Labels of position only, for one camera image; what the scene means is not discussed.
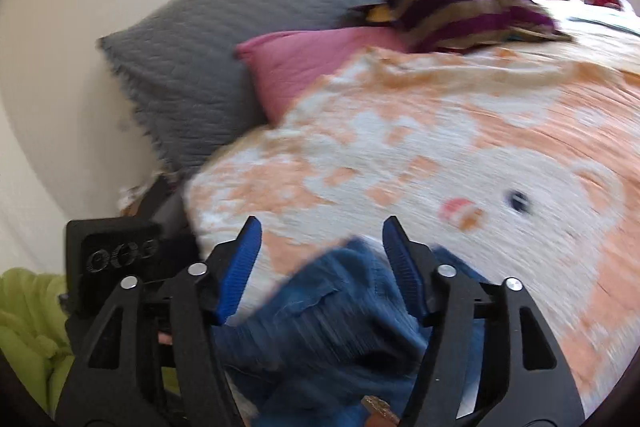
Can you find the blue denim pants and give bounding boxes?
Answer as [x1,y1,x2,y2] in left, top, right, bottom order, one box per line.
[211,235,490,427]

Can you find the grey quilted headboard cover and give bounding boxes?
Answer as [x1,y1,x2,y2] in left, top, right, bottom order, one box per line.
[98,0,375,178]

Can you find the orange white fleece blanket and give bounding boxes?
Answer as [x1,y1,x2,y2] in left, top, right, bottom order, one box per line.
[184,49,639,413]

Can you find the pink quilted pillow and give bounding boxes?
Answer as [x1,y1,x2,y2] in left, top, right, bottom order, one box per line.
[235,27,407,124]

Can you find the purple striped pillow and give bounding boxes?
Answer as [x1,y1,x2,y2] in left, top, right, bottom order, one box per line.
[350,0,573,53]

